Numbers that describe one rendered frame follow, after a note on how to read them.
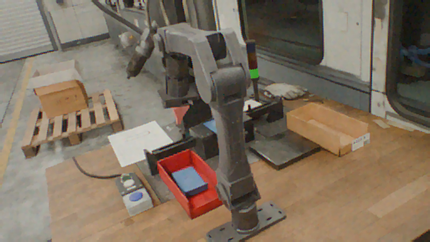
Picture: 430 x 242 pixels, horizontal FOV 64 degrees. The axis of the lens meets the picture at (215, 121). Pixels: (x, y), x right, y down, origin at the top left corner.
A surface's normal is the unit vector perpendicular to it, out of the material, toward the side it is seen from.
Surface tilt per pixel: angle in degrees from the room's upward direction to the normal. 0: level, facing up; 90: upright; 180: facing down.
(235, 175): 95
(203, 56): 64
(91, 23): 90
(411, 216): 0
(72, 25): 90
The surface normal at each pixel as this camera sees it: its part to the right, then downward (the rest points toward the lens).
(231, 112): 0.46, 0.39
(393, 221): -0.16, -0.89
